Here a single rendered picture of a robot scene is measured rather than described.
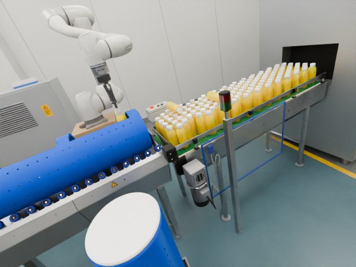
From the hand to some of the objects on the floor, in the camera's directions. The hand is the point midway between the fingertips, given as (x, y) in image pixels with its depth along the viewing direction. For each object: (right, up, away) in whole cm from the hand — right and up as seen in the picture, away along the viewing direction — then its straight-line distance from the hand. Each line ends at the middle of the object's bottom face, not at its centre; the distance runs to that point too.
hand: (116, 107), depth 112 cm
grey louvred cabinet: (-183, -110, +156) cm, 265 cm away
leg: (+40, -110, +53) cm, 128 cm away
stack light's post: (+92, -101, +43) cm, 143 cm away
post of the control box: (+46, -87, +91) cm, 134 cm away
